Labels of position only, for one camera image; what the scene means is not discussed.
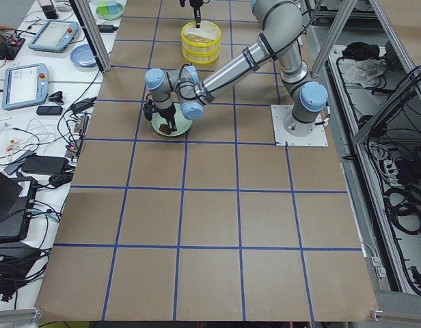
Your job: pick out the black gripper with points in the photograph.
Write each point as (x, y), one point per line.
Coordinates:
(167, 113)
(195, 7)

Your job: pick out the brown bun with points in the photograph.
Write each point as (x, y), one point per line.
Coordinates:
(164, 128)

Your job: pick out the yellow steamer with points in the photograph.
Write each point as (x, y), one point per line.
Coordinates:
(201, 47)
(201, 58)

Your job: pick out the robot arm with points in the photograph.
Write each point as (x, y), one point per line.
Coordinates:
(280, 24)

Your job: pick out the white steamer liner cloth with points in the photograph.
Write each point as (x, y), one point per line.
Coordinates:
(208, 32)

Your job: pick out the mint green plate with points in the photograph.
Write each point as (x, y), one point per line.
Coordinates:
(182, 124)

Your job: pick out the green bowl with sponges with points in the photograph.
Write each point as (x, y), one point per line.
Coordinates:
(109, 10)

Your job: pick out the blue plate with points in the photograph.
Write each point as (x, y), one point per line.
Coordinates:
(82, 56)

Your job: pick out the black power adapter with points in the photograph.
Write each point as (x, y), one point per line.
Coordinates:
(47, 165)

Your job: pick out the blue teach pendant far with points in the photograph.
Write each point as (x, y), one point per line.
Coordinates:
(54, 36)

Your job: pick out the blue teach pendant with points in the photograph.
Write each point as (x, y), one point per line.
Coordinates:
(25, 86)
(54, 36)

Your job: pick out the blue teach pendant near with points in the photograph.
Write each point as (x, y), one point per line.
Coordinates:
(25, 86)

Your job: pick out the black laptop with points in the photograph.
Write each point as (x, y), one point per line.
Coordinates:
(17, 196)

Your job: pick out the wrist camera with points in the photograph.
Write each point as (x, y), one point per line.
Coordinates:
(149, 109)

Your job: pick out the aluminium frame post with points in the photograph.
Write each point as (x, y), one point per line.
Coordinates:
(87, 22)

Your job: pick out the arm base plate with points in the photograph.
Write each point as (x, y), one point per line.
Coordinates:
(289, 132)

